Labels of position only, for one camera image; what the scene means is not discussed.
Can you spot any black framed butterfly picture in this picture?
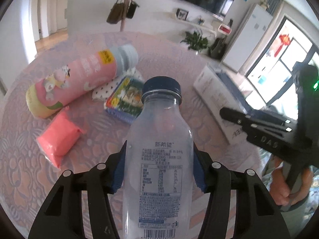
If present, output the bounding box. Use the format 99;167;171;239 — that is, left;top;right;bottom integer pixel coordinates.
176;8;189;21

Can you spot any white dotted tissue pack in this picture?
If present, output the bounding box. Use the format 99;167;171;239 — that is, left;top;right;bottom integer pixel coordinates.
92;68;144;101

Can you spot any red white shelf box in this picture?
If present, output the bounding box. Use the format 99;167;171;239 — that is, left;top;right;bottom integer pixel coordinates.
217;24;232;36

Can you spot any pink cartoon drink bottle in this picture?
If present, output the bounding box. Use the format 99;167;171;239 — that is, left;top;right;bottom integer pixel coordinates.
26;44;138;118

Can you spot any pink coat stand pole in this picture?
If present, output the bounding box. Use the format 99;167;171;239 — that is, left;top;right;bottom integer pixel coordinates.
120;0;130;32

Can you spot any red chinese knot decoration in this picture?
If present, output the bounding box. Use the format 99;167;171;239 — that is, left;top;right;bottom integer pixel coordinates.
274;34;291;58

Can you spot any colourful printed tissue pack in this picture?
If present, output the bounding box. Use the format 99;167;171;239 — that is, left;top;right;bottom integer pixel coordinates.
104;76;144;124

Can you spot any brown hanging handbag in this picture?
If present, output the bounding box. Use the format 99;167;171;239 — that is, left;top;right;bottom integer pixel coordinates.
106;0;124;24

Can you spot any white blue long carton box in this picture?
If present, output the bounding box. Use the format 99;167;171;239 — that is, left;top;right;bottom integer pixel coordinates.
193;63;254;145

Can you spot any black hanging small bag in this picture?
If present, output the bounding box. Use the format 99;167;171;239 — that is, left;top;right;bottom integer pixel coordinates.
126;1;139;19

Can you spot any clear plastic bottle blue cap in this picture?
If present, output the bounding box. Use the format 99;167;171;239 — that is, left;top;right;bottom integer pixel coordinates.
123;76;194;238

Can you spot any pink tissue pack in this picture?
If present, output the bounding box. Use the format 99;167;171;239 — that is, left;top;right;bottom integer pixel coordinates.
36;106;85;169

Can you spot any white refrigerator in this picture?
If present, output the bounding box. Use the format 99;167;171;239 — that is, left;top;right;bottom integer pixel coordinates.
222;4;273;72

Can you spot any white wavy wall shelf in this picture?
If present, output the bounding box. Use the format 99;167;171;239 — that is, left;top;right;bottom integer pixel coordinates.
171;12;233;37

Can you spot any white door with handle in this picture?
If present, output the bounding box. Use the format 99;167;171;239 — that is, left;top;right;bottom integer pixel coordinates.
49;0;68;34

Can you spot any green potted plant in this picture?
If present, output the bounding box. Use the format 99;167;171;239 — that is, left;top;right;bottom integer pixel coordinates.
181;31;209;53

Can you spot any person's right hand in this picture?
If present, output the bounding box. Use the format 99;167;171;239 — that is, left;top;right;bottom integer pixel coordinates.
269;157;313;206

